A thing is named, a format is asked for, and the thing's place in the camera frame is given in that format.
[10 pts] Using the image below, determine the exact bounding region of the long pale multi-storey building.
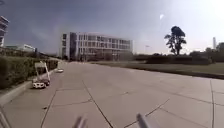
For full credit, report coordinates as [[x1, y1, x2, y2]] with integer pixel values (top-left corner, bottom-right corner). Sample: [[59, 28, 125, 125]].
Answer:
[[60, 31, 134, 62]]

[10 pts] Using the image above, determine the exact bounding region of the grey paved plaza ground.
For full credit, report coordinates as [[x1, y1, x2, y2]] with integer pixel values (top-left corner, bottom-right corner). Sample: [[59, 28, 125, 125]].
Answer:
[[0, 61, 224, 128]]

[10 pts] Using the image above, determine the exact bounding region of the robot's own part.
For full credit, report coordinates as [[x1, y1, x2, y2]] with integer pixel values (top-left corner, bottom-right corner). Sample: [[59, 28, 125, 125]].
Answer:
[[135, 113, 158, 128], [72, 114, 88, 128]]

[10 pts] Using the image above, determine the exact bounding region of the row of dark bushes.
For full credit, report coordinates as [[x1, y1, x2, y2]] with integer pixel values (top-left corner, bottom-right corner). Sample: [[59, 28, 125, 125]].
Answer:
[[133, 42, 224, 66]]

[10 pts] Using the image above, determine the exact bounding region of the tall dark tree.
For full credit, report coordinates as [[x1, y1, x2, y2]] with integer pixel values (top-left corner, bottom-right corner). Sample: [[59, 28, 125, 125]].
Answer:
[[163, 25, 188, 56]]

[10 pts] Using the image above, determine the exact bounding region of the grass strip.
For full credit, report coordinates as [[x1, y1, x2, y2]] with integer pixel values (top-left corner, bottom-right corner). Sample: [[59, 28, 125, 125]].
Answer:
[[88, 60, 224, 76]]

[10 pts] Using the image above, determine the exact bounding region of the low white building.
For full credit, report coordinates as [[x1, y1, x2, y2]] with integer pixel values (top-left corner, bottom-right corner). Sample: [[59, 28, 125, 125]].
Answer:
[[4, 43, 37, 53]]

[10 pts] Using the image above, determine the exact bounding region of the green hedge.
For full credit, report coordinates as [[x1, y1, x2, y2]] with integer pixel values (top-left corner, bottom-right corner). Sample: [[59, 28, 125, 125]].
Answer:
[[0, 55, 59, 90]]

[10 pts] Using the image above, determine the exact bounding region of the pale stone kerb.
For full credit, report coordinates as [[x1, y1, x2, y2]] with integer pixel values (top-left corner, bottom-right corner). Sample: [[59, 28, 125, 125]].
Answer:
[[0, 68, 58, 108]]

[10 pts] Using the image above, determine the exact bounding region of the pale tower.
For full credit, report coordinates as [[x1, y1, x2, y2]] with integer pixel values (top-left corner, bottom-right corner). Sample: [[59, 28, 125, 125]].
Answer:
[[212, 36, 217, 50]]

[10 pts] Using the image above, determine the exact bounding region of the tall pale tiered building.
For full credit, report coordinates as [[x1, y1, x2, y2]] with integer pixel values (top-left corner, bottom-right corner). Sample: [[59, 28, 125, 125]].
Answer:
[[0, 15, 10, 48]]

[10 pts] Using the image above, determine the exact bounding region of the small white robot with frame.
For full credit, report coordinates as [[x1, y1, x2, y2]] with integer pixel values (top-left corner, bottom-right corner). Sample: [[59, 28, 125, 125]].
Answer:
[[31, 60, 52, 89]]

